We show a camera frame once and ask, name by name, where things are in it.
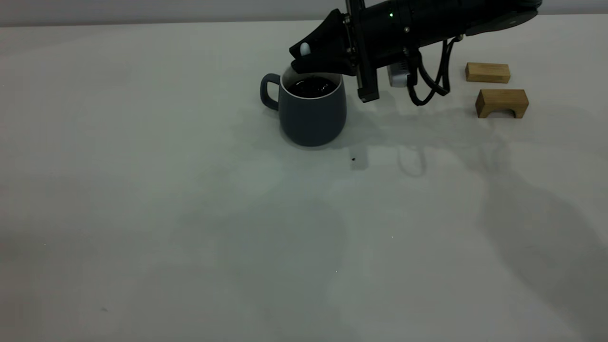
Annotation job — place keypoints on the arch shaped wooden block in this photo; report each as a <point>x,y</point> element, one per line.
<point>501,97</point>

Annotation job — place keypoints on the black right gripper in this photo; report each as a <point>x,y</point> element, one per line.
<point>389,28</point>

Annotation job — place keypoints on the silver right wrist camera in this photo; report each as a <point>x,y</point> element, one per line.
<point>398,76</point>

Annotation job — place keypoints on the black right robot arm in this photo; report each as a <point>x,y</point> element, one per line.
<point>475,19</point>

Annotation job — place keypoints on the dark grey ceramic mug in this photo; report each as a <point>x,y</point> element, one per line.
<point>311,118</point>

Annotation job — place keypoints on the flat rectangular wooden block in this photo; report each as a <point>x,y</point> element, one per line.
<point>488,72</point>

